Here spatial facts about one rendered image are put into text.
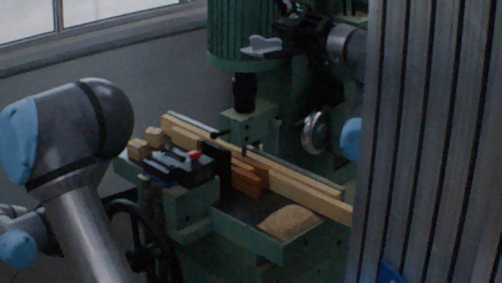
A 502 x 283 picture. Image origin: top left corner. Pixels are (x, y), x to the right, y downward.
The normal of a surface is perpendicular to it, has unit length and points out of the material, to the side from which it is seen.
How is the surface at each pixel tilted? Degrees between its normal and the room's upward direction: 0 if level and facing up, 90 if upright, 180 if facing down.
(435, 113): 90
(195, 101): 90
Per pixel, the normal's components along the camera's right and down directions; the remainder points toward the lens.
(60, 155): 0.34, -0.14
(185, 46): 0.60, 0.37
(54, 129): 0.56, -0.18
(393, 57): -0.93, 0.16
